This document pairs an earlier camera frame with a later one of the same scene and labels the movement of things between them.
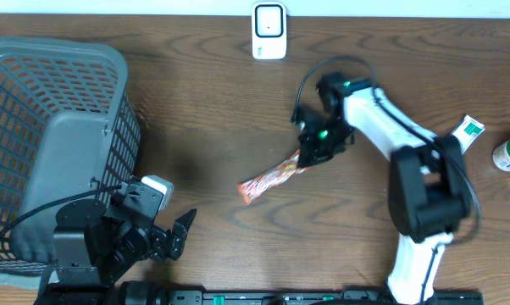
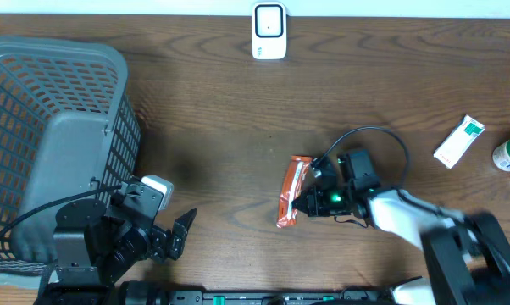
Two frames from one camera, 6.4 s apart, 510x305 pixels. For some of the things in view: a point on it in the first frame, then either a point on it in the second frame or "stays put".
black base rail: [143, 292] stays put
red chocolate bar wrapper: [250, 187] to [291, 187]
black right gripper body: [324, 140] to [330, 201]
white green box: [468, 131] stays put
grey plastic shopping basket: [59, 120] stays put
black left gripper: [161, 244] stays put
